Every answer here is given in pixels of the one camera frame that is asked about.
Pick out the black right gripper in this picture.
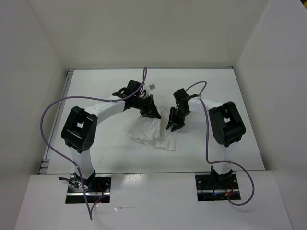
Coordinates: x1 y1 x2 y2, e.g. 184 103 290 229
166 106 189 132

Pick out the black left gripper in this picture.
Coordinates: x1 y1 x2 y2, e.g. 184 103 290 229
132 94 161 119

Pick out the white pleated skirt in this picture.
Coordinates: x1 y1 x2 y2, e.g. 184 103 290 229
127 105 177 151

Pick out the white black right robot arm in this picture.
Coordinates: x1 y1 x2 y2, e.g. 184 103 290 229
166 94 246 188

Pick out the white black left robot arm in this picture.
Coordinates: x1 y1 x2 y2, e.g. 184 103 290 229
61 92 161 192

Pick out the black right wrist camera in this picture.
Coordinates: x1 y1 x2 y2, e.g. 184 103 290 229
173 88 190 104

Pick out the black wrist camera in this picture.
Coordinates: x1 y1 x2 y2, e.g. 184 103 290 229
112 80 142 99
173 88 190 104

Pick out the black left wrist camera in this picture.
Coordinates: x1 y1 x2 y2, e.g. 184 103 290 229
112 80 142 99

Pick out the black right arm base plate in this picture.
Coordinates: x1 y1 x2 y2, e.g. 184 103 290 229
195 172 241 202

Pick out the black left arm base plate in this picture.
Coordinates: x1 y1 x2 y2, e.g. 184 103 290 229
62 175 111 204

